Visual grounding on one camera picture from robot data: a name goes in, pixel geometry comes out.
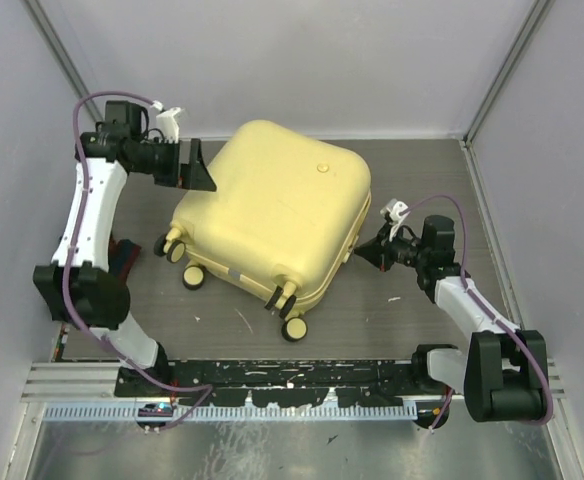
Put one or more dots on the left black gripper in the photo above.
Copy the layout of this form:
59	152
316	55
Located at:
195	175

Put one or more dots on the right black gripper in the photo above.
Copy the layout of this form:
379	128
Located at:
379	251

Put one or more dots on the yellow suitcase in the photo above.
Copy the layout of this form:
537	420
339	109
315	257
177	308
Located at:
285	215

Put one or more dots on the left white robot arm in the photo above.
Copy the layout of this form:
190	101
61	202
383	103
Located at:
136	136

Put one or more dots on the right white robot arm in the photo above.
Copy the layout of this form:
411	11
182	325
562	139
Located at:
504	374

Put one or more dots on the dark navy crumpled garment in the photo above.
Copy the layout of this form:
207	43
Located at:
122	254

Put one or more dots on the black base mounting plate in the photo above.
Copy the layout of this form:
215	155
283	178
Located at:
295	383

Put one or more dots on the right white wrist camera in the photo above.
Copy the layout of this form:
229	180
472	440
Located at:
395	213

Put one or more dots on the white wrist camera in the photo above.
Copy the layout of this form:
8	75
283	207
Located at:
167	121
395	213

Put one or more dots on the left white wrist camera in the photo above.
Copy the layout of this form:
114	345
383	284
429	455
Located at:
167	121

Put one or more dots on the aluminium frame rail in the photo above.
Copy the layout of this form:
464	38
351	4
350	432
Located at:
99	391

